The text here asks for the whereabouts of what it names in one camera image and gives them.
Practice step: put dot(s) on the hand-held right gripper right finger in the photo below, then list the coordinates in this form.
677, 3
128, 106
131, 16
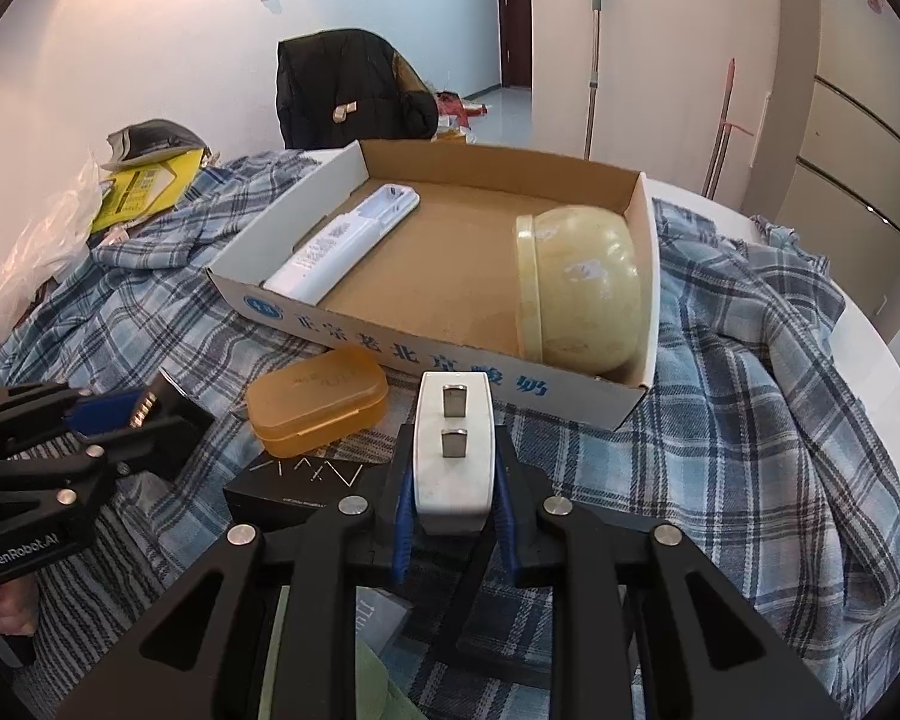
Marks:
506, 532

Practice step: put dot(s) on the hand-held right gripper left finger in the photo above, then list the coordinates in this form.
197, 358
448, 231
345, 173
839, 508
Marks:
401, 517

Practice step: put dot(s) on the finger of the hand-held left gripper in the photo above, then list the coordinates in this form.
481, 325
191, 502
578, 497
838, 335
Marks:
45, 476
101, 412

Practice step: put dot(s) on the white power adapter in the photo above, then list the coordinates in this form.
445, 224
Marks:
450, 487

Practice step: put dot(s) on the small black box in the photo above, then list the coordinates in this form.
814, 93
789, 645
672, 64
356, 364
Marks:
176, 427

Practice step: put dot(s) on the grey box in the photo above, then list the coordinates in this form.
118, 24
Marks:
379, 619

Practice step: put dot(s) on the orange plastic case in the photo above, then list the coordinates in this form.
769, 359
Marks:
315, 405

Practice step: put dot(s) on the light green box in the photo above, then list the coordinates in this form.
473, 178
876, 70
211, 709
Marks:
371, 690

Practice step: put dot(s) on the cardboard box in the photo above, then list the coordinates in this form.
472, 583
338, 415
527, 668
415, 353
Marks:
435, 270

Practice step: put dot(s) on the person's left hand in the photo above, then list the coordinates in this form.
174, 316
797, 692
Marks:
11, 611

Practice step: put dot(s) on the clear plastic bag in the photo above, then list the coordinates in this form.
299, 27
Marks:
37, 247

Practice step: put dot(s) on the blue plaid blanket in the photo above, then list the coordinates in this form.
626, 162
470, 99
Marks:
720, 465

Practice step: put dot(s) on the yellow box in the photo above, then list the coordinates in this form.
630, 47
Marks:
139, 191

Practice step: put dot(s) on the grey bag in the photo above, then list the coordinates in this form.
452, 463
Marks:
154, 139

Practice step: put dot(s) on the white cotton swab box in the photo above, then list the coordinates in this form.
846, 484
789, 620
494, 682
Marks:
330, 247

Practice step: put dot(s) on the black jacket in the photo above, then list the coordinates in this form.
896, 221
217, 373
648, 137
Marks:
345, 82

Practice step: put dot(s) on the red packaging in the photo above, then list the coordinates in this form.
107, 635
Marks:
457, 109

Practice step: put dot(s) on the dark brown door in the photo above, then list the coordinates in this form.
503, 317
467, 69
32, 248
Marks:
514, 7

